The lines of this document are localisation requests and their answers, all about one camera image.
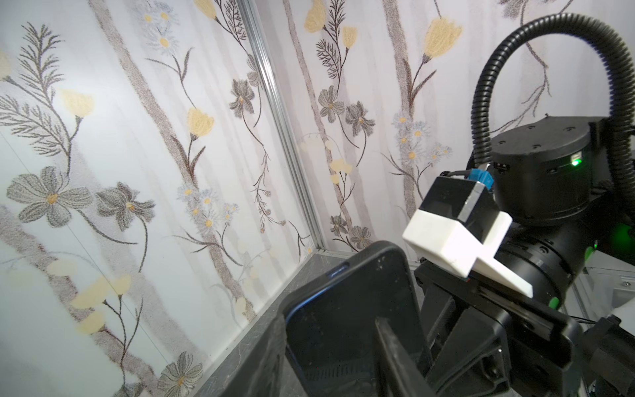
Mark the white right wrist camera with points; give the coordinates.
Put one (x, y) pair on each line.
(459, 228)

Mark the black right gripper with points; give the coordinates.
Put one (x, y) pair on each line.
(485, 339)

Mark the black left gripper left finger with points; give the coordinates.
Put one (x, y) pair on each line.
(260, 374)

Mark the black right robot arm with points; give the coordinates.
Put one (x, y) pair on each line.
(568, 184)

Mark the black phone lying far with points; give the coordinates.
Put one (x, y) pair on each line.
(330, 322)

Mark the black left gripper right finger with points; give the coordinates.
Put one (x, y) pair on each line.
(395, 372)

